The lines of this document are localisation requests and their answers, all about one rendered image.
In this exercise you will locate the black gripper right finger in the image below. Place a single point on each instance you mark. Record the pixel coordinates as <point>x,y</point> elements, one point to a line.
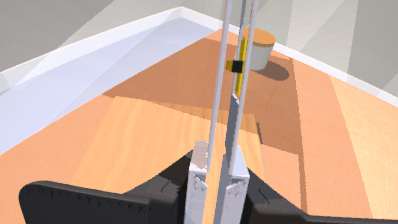
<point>263,205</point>

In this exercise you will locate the light wooden board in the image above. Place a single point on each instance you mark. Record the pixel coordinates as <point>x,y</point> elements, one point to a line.
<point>138,139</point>

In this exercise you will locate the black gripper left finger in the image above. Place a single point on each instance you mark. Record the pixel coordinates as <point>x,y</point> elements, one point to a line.
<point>160,200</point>

